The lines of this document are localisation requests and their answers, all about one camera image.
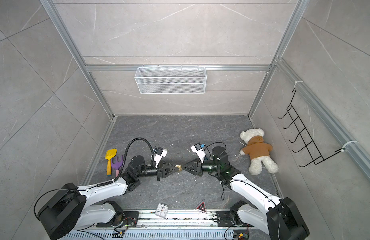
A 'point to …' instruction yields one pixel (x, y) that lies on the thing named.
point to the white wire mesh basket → (171, 80)
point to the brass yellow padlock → (179, 166)
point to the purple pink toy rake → (117, 164)
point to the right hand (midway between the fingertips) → (184, 166)
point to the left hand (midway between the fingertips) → (177, 167)
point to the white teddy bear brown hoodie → (258, 151)
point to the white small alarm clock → (161, 210)
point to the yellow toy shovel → (110, 154)
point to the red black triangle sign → (202, 207)
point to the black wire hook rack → (310, 149)
